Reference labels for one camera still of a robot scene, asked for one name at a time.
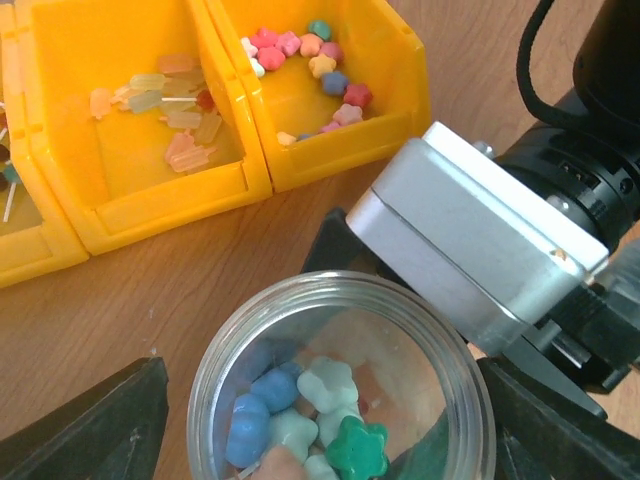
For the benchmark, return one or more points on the clear plastic cup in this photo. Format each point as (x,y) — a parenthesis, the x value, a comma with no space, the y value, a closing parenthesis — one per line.
(416,375)

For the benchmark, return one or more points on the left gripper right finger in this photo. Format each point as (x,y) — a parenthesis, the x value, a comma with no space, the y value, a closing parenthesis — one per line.
(543,435)

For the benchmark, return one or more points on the lollipops in cup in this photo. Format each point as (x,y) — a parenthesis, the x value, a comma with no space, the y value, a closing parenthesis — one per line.
(301,419)

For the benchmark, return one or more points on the yellow three-compartment bin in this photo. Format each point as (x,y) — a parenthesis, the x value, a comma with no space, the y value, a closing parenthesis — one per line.
(124,119)

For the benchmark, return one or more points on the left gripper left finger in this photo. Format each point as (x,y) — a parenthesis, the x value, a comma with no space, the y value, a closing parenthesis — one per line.
(114,430)

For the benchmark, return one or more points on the pile of star candies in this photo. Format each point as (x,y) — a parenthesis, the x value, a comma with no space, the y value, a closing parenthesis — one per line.
(302,84)

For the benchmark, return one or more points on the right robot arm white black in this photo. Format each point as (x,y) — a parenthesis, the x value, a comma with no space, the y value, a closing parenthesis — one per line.
(582,153)

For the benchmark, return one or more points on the pile of translucent popsicle candies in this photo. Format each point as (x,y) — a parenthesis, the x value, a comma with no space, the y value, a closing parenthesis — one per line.
(177,92)

